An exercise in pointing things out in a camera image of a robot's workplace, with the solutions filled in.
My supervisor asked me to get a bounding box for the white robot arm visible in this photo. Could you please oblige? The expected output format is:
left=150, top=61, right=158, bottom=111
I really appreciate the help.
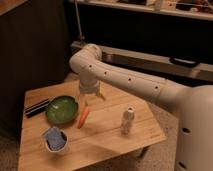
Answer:
left=69, top=44, right=213, bottom=171

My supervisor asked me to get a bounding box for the black striped flat object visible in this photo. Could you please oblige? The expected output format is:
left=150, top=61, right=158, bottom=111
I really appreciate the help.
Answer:
left=24, top=99, right=50, bottom=118

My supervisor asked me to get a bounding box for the wooden shelf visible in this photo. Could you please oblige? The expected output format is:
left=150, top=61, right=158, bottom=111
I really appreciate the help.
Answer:
left=68, top=0, right=213, bottom=22

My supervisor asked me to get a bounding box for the white cup with blue sponge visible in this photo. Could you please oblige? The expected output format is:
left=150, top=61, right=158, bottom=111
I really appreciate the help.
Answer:
left=42, top=126, right=69, bottom=155

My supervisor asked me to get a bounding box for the metal pole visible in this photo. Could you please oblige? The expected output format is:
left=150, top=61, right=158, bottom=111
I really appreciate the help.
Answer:
left=74, top=0, right=84, bottom=44

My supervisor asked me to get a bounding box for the long grey case with handle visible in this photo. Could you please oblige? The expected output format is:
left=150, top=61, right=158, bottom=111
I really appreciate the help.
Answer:
left=71, top=41, right=213, bottom=84

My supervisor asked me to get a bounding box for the green plate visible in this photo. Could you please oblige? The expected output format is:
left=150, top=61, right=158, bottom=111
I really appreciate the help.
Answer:
left=45, top=96, right=79, bottom=124

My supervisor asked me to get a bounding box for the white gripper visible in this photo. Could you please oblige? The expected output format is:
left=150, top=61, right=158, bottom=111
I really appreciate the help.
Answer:
left=75, top=83, right=106, bottom=102

